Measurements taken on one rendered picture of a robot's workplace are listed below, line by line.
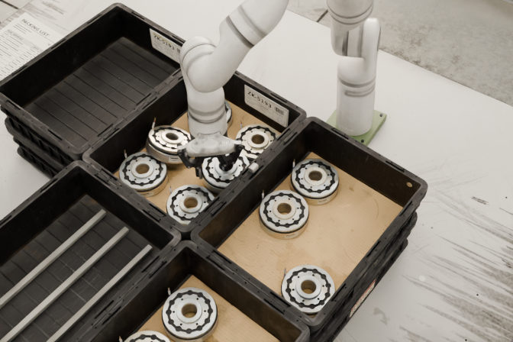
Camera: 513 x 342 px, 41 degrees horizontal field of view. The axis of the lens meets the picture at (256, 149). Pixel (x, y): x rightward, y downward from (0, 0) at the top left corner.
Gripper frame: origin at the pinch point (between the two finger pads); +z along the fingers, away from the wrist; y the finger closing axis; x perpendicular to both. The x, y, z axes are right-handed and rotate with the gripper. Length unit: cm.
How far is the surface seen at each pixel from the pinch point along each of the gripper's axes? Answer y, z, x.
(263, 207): -10.0, 1.2, 9.9
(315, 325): -15.1, -5.4, 39.8
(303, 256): -16.7, 4.5, 20.4
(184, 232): 6.4, -5.4, 18.3
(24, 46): 49, 17, -63
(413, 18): -98, 87, -141
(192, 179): 4.2, 4.4, -1.4
